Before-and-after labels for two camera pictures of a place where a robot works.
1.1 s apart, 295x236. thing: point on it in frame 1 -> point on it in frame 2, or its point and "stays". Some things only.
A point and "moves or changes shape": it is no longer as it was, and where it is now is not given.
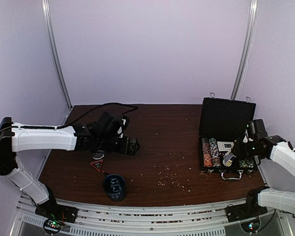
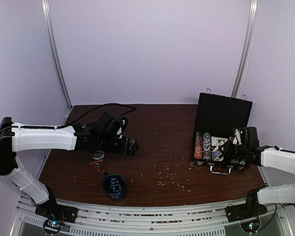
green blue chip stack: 215,157 -> 206,146
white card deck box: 224,146 moves or changes shape
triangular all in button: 97,164 stays
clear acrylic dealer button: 98,155 stays
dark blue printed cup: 114,186 stays
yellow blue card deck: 228,159 moves or changes shape
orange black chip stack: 206,155 -> 198,152
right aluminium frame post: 248,50 stays
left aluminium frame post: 46,14 stays
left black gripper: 132,150 stays
